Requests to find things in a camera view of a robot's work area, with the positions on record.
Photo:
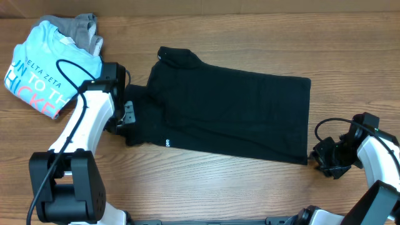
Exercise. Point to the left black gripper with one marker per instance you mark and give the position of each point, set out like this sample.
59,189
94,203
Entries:
129,119

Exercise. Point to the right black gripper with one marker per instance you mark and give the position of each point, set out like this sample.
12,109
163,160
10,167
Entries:
319,156

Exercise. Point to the black t-shirt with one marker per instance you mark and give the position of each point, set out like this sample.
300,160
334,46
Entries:
189,104

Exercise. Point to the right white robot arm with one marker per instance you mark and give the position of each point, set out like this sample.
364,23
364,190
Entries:
377,153

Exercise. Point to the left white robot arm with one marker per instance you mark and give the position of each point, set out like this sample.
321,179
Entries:
66,183

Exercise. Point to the light blue printed t-shirt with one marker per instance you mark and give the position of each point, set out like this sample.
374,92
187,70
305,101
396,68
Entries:
45,65

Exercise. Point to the grey folded t-shirt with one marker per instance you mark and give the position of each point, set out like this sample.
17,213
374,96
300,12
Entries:
82,29

